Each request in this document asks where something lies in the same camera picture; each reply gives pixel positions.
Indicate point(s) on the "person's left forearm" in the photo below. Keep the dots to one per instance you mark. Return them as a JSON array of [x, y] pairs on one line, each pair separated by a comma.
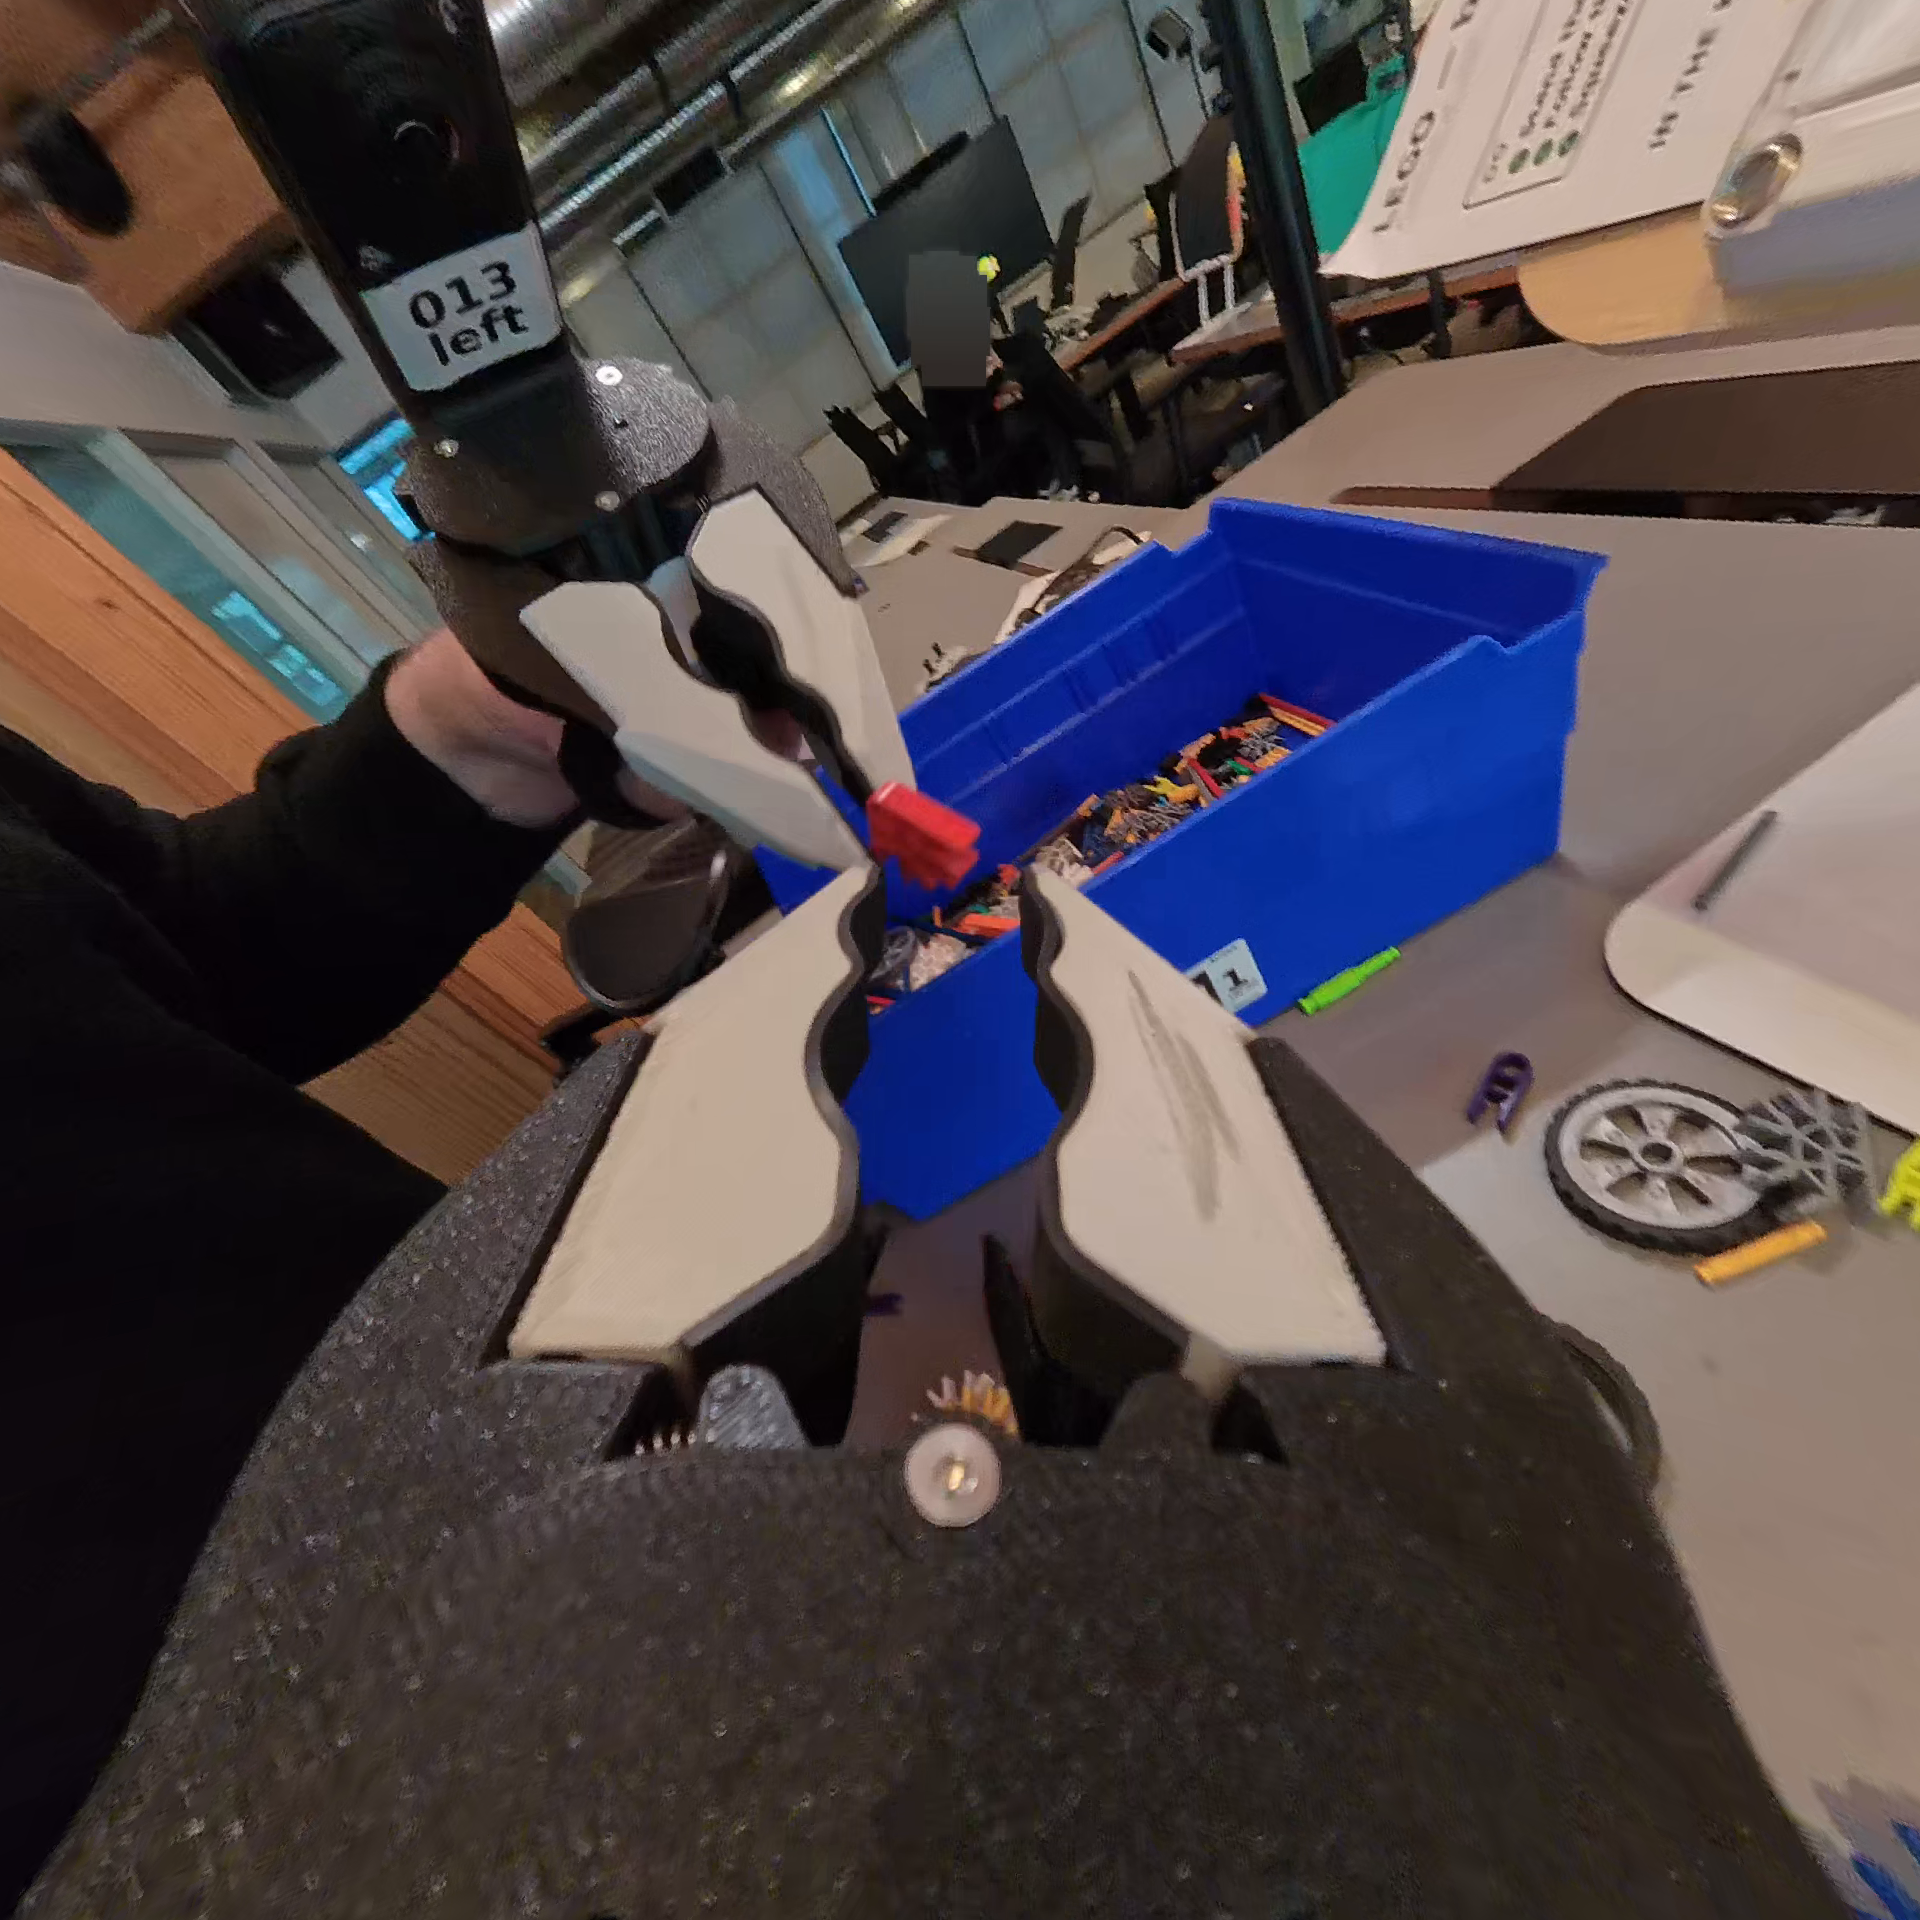
[[346, 869]]

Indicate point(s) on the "person's left hand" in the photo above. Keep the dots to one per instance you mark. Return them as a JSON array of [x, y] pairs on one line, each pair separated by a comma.
[[481, 735]]

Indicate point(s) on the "white desk stand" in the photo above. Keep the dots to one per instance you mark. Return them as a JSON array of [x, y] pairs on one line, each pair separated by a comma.
[[1800, 931]]

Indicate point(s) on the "person's torso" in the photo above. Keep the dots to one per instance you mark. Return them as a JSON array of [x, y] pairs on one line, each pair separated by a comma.
[[119, 1277]]

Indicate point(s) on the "black pole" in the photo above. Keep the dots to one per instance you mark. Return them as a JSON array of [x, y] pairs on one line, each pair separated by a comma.
[[1275, 225]]

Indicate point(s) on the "yellow-green clip connector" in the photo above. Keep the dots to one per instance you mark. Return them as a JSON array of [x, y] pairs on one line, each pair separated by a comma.
[[1905, 1177]]

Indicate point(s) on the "yellow snowflake connector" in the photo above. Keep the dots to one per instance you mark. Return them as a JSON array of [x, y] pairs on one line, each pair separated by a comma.
[[967, 1401]]

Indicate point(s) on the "blue labelled storage bin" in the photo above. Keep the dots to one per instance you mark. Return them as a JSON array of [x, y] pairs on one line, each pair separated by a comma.
[[1350, 840]]

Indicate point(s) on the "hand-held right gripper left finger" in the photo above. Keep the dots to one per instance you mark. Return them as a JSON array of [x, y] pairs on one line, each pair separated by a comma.
[[691, 1185]]

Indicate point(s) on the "green partition screen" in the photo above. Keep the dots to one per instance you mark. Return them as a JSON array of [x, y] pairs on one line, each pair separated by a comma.
[[1358, 172]]

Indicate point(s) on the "short yellow toy rod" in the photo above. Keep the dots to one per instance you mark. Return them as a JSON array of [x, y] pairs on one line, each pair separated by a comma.
[[1759, 1254]]

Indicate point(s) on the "toy wheel with grey hub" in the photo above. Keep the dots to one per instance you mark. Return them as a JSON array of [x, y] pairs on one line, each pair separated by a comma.
[[1635, 1155]]

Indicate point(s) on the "grey snowflake connector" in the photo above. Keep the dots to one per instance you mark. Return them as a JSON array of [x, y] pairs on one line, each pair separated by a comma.
[[1809, 1149]]

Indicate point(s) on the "printed paper sheet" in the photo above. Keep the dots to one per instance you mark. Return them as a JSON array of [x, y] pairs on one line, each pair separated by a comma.
[[1545, 136]]

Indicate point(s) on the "black monitor screen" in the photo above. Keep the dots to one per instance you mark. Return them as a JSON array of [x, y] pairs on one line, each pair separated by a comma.
[[960, 212]]

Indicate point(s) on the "rounded wooden board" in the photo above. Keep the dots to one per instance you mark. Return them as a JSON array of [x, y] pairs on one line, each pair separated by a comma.
[[1621, 294]]

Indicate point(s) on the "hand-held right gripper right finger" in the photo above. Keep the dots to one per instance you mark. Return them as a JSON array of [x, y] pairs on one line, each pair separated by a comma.
[[1201, 1200]]

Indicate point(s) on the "purple clip connector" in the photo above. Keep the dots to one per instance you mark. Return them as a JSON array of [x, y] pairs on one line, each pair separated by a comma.
[[1501, 1093]]

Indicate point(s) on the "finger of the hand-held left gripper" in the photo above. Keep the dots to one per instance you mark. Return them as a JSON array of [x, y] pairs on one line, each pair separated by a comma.
[[809, 599], [675, 721]]

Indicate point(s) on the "lime green toy rod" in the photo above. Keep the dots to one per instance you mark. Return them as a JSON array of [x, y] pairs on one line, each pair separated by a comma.
[[1346, 980]]

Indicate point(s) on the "pile of colourful toy pieces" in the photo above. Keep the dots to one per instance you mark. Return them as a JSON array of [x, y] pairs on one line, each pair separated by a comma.
[[1155, 796]]

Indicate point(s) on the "red clip connector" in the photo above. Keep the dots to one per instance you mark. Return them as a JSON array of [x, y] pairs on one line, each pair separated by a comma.
[[914, 833]]

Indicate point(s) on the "dark grey thin rod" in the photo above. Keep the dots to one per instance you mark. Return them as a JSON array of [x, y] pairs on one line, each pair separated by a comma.
[[1735, 861]]

